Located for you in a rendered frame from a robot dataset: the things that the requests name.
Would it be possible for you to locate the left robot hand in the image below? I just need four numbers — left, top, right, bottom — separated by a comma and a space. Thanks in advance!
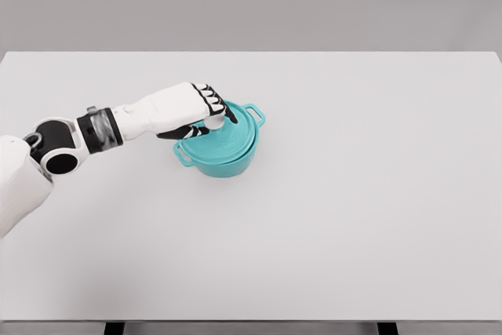
151, 82, 239, 141

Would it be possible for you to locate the teal pot lid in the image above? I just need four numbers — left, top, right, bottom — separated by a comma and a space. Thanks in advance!
177, 100, 259, 166

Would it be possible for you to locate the teal pot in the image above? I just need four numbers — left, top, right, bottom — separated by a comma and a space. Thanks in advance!
173, 103, 267, 178

